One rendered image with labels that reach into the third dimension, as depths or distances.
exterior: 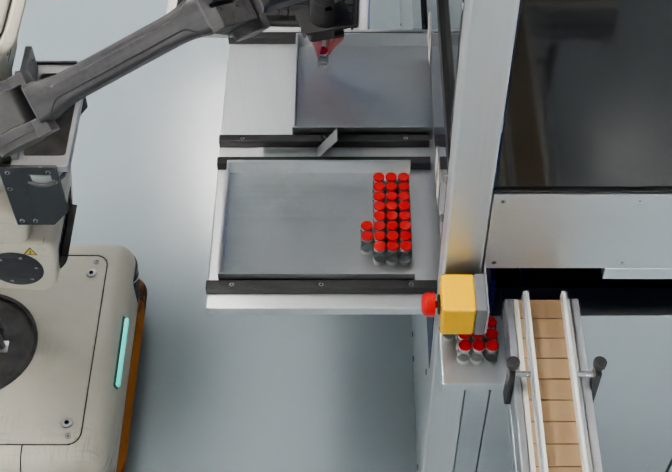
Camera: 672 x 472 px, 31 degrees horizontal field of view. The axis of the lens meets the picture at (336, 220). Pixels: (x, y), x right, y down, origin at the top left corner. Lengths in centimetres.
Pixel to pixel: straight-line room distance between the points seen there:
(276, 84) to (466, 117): 80
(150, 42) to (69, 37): 208
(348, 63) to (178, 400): 101
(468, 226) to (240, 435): 124
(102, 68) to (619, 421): 122
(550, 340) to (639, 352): 27
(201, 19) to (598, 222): 68
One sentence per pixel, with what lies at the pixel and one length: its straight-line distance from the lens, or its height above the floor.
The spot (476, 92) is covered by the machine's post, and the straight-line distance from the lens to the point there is 167.
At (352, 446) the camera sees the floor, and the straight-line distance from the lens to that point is 295.
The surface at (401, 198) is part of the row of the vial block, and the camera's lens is 218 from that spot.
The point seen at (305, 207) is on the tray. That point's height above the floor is 88.
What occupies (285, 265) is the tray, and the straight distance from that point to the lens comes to 214.
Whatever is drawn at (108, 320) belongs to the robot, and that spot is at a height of 28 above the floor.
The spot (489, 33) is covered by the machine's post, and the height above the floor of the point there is 153.
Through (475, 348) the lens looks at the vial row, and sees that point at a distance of 200.
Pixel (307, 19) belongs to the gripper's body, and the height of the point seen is 102.
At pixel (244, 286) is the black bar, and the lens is 210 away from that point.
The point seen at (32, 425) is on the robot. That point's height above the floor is 28.
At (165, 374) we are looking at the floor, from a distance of 308.
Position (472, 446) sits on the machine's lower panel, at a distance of 250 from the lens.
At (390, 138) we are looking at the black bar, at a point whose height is 90.
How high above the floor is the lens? 261
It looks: 52 degrees down
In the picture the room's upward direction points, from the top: 1 degrees counter-clockwise
